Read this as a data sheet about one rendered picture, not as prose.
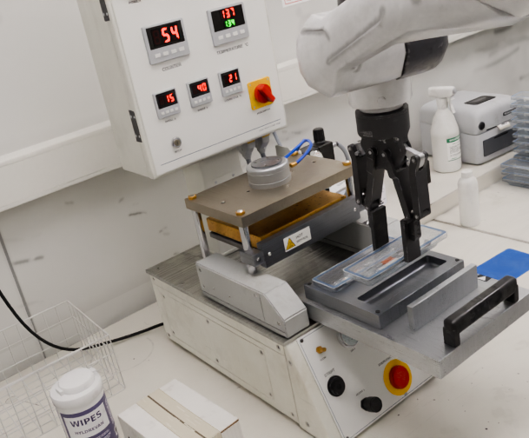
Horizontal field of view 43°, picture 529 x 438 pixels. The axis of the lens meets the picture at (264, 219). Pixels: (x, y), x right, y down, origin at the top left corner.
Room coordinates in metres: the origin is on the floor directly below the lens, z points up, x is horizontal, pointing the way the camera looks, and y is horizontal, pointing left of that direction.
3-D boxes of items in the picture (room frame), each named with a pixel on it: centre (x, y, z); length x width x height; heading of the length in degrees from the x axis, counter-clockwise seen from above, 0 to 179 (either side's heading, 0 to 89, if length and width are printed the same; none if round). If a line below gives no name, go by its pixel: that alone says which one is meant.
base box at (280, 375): (1.17, -0.04, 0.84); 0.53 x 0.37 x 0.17; 34
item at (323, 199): (1.17, -0.03, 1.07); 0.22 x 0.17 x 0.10; 124
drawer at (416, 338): (0.91, -0.20, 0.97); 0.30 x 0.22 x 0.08; 34
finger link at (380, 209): (0.95, -0.17, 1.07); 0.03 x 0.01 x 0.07; 125
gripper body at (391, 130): (0.92, -0.19, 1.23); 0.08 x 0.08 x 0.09
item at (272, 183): (1.21, -0.02, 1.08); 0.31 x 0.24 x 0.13; 124
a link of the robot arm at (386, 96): (0.95, -0.20, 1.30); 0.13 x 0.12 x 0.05; 125
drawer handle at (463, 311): (0.80, -0.27, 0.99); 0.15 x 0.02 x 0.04; 124
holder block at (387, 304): (0.95, -0.17, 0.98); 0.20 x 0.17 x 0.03; 124
